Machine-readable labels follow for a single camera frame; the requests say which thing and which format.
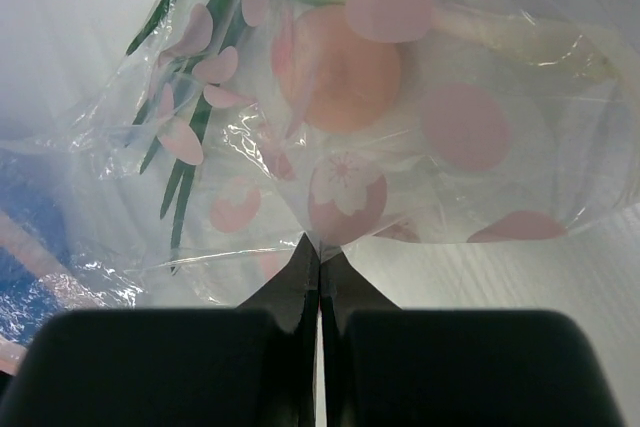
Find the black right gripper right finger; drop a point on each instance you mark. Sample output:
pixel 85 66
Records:
pixel 389 366

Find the blue plastic bin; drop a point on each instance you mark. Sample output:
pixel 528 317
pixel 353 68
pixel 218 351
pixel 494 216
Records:
pixel 35 282

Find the white fake daikon root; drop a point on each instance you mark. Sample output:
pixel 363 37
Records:
pixel 593 52

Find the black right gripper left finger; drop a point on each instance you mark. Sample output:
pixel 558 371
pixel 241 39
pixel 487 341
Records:
pixel 251 365

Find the clear zip top bag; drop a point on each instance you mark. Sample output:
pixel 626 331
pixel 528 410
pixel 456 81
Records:
pixel 234 128

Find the peach fake radish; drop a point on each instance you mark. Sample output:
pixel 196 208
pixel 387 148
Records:
pixel 330 77

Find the green fake scallion stalks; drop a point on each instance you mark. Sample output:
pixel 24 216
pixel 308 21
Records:
pixel 200 97

